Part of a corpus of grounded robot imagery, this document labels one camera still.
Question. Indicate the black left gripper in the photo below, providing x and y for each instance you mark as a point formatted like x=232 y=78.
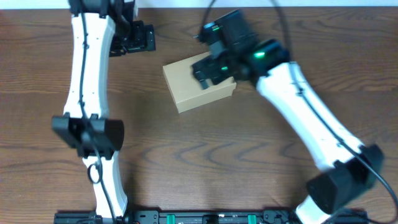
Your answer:
x=140 y=35

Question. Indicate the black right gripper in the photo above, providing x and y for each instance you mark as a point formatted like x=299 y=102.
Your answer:
x=217 y=75

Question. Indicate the cardboard box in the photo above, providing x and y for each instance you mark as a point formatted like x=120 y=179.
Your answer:
x=186 y=91

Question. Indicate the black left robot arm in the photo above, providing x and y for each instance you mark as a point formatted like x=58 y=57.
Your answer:
x=101 y=30

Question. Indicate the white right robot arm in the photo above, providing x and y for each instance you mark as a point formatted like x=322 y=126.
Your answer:
x=348 y=167

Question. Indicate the black mounting rail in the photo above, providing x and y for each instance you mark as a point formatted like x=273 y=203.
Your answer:
x=156 y=217

